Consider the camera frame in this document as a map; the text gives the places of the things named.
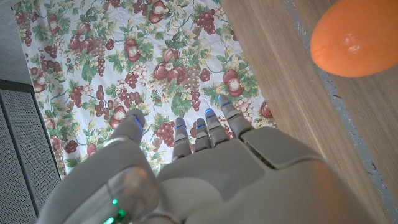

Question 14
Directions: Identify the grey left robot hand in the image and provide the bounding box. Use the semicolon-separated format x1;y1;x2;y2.
35;95;379;224

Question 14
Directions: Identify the floral fruit print backdrop cloth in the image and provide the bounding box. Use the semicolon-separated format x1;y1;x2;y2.
14;0;277;180

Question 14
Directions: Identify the grey perforated panel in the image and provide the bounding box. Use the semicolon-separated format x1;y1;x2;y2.
0;79;62;224

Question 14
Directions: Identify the orange fruit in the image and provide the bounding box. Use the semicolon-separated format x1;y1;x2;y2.
310;0;398;78

